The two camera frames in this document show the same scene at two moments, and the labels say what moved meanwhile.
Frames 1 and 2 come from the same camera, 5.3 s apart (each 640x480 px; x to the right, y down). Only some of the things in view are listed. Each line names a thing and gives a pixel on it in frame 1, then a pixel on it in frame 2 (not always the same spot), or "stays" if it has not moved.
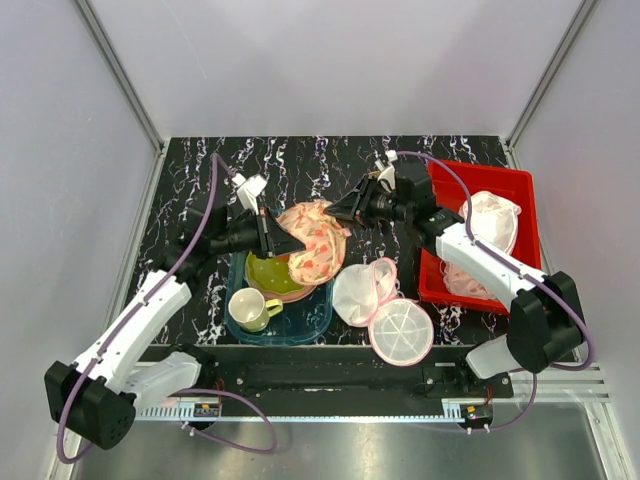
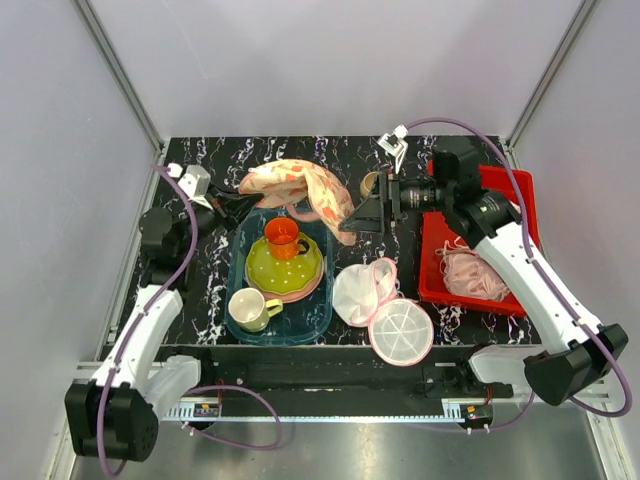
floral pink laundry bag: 324,238 to 307,189
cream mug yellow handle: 248,308 stays
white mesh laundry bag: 364,295 stays
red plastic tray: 452,184 stays
